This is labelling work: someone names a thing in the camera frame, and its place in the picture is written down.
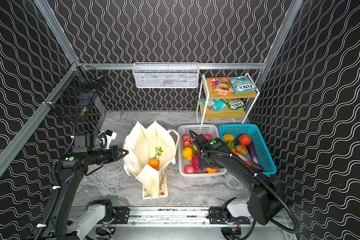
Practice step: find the brown potato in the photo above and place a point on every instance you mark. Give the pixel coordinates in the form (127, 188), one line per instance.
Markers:
(242, 150)

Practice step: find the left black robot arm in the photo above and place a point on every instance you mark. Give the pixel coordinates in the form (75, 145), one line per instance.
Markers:
(67, 173)

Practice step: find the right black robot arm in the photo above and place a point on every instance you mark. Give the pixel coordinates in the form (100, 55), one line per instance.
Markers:
(266, 198)

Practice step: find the teal plastic vegetable basket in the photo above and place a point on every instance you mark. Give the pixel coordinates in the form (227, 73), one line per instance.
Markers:
(257, 141)

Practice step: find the purple eggplant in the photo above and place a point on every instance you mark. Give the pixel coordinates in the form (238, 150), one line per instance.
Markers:
(252, 152)

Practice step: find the teal snack bag lower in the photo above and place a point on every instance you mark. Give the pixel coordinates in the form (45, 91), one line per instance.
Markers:
(215, 105)

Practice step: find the orange fruit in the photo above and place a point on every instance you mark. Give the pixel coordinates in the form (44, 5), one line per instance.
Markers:
(211, 171)

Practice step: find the floral canvas grocery bag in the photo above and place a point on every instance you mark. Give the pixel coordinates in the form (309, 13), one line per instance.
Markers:
(141, 143)

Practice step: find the teal Fox's candy bag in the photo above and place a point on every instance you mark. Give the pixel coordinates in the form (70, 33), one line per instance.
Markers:
(242, 84)

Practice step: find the white wooden two-tier shelf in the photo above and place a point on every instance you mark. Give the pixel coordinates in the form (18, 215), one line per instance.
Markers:
(206, 93)

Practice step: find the red tomato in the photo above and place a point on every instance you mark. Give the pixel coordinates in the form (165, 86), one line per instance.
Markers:
(245, 140)

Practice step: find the orange tangerine with leaf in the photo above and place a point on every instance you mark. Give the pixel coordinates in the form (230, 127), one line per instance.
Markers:
(154, 162)

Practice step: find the black wire wall basket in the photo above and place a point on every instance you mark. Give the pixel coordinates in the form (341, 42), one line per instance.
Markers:
(78, 95)

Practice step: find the orange candy bag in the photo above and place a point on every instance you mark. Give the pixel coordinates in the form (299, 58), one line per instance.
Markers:
(221, 86)

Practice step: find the pink dragon fruit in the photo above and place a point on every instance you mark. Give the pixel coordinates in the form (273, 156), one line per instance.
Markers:
(195, 162)

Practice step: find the green Fox's bag lower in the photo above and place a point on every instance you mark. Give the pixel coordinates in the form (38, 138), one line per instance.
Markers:
(234, 104)

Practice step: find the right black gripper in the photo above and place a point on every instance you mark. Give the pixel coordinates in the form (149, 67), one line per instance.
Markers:
(199, 142)

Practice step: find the orange carrot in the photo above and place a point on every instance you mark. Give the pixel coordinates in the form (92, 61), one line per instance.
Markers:
(232, 148)

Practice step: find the red apple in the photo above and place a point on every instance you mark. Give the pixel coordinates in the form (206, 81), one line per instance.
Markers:
(189, 170)

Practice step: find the red peach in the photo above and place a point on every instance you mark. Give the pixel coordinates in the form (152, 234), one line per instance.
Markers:
(187, 138)

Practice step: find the yellow pepper in teal basket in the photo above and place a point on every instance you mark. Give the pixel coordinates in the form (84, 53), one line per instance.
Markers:
(227, 138)

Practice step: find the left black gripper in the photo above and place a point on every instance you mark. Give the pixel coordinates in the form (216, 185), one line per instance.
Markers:
(113, 154)

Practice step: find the white wire wall basket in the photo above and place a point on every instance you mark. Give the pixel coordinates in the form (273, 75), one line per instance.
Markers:
(166, 75)

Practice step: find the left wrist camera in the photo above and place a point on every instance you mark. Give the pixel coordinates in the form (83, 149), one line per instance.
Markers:
(107, 137)

